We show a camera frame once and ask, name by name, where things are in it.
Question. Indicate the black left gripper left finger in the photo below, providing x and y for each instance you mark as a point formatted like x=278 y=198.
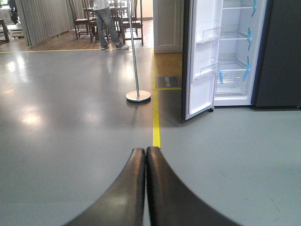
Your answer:
x=123 y=202

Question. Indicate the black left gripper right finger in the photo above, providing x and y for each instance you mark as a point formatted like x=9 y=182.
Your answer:
x=171 y=202

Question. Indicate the dark grey right fridge door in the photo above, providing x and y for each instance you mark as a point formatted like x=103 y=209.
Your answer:
x=278 y=74

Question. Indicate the white open fridge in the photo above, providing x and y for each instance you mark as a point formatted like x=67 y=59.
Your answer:
x=239 y=48

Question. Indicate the silver pole stand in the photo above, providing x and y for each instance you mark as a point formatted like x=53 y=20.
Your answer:
x=136 y=95

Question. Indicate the dark floor sign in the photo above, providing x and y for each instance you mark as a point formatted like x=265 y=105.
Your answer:
x=167 y=82

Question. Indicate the clear crisper drawer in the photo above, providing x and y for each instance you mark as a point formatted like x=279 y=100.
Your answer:
x=231 y=83

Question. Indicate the middle clear door bin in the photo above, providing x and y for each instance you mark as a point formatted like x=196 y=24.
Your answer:
x=210 y=70

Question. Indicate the clear door bin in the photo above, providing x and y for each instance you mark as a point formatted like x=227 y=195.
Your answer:
x=210 y=34
x=210 y=70

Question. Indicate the upper clear door bin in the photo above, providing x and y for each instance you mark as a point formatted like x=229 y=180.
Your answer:
x=210 y=34

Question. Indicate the standing person in jeans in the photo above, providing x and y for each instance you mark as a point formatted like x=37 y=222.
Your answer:
x=103 y=18

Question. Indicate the wooden dining chair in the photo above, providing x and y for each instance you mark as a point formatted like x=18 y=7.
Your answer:
x=89 y=23

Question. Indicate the white cupboard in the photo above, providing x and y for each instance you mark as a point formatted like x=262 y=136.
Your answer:
x=168 y=26

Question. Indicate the grey curtain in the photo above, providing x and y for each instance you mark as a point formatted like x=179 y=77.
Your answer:
x=43 y=19

